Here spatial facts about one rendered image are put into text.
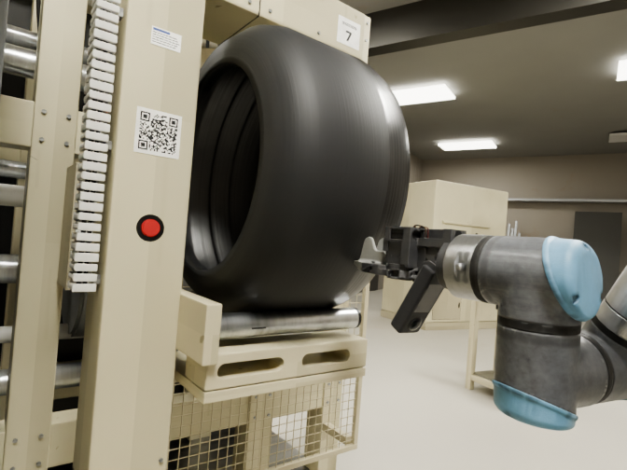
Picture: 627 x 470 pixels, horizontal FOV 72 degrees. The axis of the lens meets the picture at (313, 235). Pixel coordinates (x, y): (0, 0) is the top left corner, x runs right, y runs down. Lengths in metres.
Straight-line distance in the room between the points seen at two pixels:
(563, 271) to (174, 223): 0.59
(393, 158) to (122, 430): 0.65
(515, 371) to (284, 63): 0.56
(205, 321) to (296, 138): 0.32
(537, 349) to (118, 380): 0.62
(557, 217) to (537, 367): 11.67
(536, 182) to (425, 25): 7.92
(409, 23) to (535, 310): 4.74
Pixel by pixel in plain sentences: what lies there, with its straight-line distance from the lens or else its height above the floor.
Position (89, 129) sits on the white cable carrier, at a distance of 0.78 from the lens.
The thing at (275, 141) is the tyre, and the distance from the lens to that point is 0.70.
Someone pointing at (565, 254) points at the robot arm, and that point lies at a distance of 0.54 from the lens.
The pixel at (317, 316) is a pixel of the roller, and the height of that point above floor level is 0.91.
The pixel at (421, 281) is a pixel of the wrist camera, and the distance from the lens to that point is 0.65.
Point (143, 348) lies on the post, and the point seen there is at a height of 0.86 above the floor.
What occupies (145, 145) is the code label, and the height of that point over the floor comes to 1.19.
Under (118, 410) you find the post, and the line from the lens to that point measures 0.82.
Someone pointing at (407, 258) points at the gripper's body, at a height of 1.04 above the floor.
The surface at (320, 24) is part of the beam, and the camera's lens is 1.39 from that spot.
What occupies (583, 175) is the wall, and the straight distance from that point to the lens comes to 12.32.
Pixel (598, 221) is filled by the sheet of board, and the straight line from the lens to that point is 11.89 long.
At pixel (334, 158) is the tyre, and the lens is 0.69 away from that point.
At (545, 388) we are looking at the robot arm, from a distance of 0.57.
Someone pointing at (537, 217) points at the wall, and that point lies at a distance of 12.24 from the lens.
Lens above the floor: 1.06
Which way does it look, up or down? 1 degrees up
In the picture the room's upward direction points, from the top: 5 degrees clockwise
